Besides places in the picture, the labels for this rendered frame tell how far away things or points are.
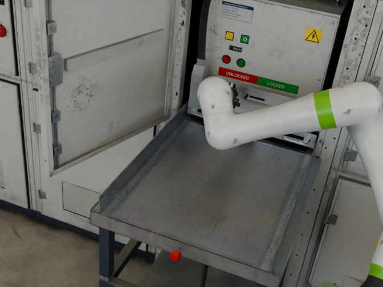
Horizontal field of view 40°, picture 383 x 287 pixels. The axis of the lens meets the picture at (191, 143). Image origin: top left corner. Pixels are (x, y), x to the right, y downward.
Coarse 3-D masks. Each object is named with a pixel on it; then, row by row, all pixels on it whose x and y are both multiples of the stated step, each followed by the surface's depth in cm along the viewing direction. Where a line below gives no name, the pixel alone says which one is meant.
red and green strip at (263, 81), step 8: (224, 72) 206; (232, 72) 204; (240, 72) 203; (248, 80) 203; (256, 80) 202; (264, 80) 201; (272, 80) 200; (280, 88) 200; (288, 88) 199; (296, 88) 198
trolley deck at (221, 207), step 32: (192, 128) 214; (160, 160) 192; (192, 160) 194; (224, 160) 196; (256, 160) 198; (288, 160) 200; (320, 160) 202; (160, 192) 176; (192, 192) 177; (224, 192) 179; (256, 192) 181; (288, 192) 183; (96, 224) 167; (128, 224) 161; (160, 224) 162; (192, 224) 164; (224, 224) 165; (256, 224) 166; (192, 256) 158; (224, 256) 153; (256, 256) 154; (288, 256) 158
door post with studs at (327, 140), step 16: (368, 0) 170; (352, 16) 174; (368, 16) 172; (352, 32) 177; (352, 48) 179; (352, 64) 181; (336, 80) 186; (352, 80) 184; (336, 128) 195; (320, 144) 201; (320, 176) 207; (320, 192) 210; (304, 224) 220; (304, 240) 224
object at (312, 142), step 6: (192, 108) 218; (306, 132) 204; (312, 132) 204; (318, 132) 205; (282, 138) 209; (294, 138) 207; (300, 138) 206; (312, 138) 204; (300, 144) 207; (312, 144) 205
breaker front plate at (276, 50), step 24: (216, 0) 193; (240, 0) 190; (216, 24) 198; (240, 24) 194; (264, 24) 191; (288, 24) 187; (312, 24) 184; (336, 24) 181; (216, 48) 202; (264, 48) 195; (288, 48) 192; (312, 48) 188; (216, 72) 207; (264, 72) 200; (288, 72) 196; (312, 72) 192; (240, 96) 208
